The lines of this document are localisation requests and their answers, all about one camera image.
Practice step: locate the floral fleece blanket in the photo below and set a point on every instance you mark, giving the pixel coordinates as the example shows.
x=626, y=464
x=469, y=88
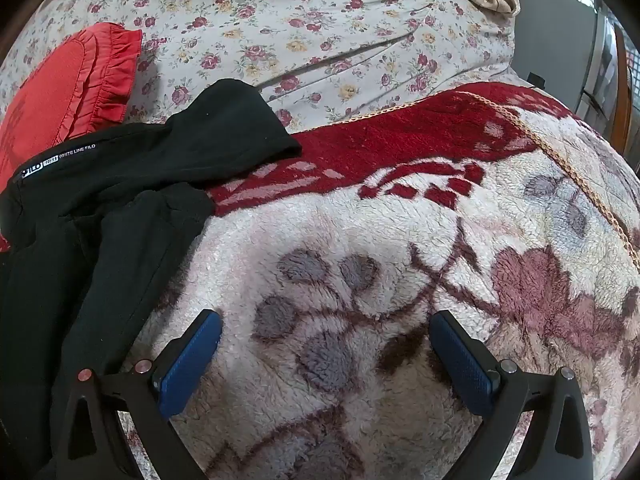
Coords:
x=400, y=260

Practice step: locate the red ruffled pillow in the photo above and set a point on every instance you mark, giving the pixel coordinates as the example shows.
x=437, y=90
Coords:
x=60, y=90

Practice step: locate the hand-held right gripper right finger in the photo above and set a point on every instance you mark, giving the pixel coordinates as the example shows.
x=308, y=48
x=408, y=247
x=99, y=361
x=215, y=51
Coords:
x=462, y=365

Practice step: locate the floral bed sheet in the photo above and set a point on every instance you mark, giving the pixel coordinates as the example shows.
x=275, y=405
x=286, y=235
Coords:
x=280, y=30

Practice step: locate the grey cabinet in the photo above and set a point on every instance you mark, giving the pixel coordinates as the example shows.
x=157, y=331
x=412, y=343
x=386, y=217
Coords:
x=555, y=35

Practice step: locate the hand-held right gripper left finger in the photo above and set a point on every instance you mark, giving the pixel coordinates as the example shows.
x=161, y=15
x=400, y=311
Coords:
x=187, y=370

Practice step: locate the black pants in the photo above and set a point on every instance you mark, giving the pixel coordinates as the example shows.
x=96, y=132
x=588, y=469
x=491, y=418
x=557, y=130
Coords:
x=100, y=195

